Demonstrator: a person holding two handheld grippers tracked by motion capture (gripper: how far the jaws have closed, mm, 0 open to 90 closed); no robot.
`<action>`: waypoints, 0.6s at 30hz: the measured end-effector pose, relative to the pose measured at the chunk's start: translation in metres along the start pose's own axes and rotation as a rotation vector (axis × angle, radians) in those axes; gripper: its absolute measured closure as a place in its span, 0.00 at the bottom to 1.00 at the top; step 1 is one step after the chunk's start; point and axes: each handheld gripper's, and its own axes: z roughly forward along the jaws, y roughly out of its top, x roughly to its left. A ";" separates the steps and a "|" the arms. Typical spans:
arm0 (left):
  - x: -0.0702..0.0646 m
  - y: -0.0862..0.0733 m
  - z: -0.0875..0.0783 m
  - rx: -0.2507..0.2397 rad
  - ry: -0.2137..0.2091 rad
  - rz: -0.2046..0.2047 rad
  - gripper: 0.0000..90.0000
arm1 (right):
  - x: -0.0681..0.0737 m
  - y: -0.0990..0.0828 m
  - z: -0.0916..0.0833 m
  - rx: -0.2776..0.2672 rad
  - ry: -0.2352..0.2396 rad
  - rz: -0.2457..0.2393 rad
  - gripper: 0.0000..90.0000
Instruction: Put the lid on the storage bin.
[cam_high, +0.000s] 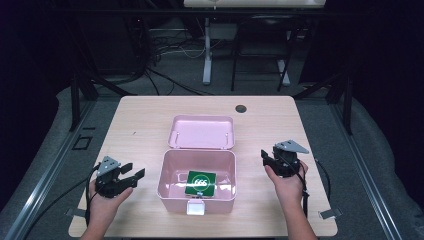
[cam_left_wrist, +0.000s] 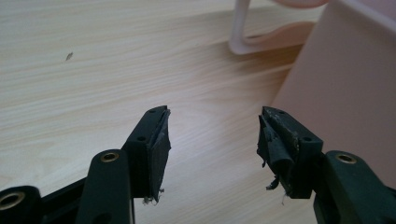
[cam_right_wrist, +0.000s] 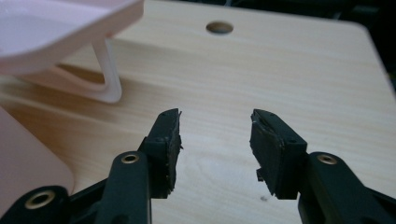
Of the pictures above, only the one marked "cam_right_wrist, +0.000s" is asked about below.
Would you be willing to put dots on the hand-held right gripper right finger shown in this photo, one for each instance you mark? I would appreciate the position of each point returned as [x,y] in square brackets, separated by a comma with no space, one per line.
[274,155]

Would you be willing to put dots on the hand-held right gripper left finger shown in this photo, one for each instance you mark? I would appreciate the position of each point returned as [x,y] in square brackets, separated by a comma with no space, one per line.
[163,146]

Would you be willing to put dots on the pink flat plastic object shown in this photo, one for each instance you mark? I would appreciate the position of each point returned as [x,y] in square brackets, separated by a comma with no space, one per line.
[25,161]

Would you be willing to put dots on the pink plastic stand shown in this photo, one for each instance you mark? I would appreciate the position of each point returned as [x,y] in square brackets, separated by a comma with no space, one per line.
[46,34]

